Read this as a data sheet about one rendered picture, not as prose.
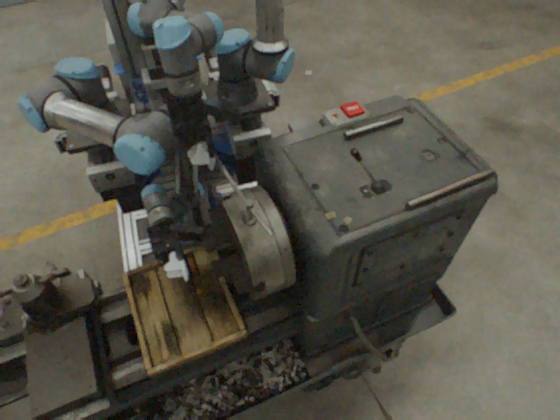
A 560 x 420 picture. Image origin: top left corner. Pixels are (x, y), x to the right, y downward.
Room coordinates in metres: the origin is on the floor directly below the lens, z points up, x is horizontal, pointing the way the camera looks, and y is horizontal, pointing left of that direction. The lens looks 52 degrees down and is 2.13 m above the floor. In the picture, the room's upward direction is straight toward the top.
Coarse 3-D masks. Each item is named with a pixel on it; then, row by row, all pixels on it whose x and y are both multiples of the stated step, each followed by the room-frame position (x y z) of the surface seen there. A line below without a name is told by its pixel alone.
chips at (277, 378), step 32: (256, 352) 0.57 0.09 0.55; (288, 352) 0.56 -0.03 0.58; (192, 384) 0.46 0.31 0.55; (224, 384) 0.46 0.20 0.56; (256, 384) 0.45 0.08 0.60; (288, 384) 0.46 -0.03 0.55; (128, 416) 0.36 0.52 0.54; (160, 416) 0.36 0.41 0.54; (192, 416) 0.35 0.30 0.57; (224, 416) 0.35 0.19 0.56
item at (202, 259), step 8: (200, 248) 0.67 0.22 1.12; (184, 256) 0.64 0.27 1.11; (192, 256) 0.64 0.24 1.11; (200, 256) 0.64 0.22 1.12; (208, 256) 0.64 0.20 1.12; (216, 256) 0.65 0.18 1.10; (192, 264) 0.62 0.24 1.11; (200, 264) 0.62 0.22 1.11; (208, 264) 0.62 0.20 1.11; (192, 272) 0.60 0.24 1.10; (200, 272) 0.60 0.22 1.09; (208, 272) 0.61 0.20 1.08
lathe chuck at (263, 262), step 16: (224, 208) 0.73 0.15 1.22; (240, 208) 0.71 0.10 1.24; (256, 208) 0.71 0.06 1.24; (240, 224) 0.66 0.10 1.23; (256, 224) 0.66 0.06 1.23; (240, 240) 0.62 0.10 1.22; (256, 240) 0.63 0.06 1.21; (272, 240) 0.63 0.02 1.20; (240, 256) 0.63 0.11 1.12; (256, 256) 0.59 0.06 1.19; (272, 256) 0.60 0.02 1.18; (256, 272) 0.57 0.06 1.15; (272, 272) 0.57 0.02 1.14; (272, 288) 0.56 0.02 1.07
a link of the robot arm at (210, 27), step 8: (168, 16) 0.94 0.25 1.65; (184, 16) 0.94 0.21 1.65; (192, 16) 0.93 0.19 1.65; (200, 16) 0.94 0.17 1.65; (208, 16) 0.95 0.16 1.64; (216, 16) 0.96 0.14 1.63; (192, 24) 0.89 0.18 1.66; (200, 24) 0.90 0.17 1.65; (208, 24) 0.92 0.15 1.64; (216, 24) 0.94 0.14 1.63; (200, 32) 0.88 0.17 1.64; (208, 32) 0.90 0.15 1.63; (216, 32) 0.92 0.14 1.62; (208, 40) 0.89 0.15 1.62; (216, 40) 0.92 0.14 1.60; (208, 48) 0.89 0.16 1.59
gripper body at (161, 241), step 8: (160, 224) 0.76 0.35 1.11; (168, 224) 0.77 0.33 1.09; (152, 232) 0.75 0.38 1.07; (160, 232) 0.74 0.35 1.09; (168, 232) 0.73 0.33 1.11; (152, 240) 0.69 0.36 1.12; (160, 240) 0.69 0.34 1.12; (168, 240) 0.70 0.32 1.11; (152, 248) 0.67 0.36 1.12; (160, 248) 0.67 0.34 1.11; (168, 248) 0.67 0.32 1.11; (160, 256) 0.65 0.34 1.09; (168, 256) 0.67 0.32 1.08; (176, 256) 0.67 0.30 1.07; (160, 264) 0.65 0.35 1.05
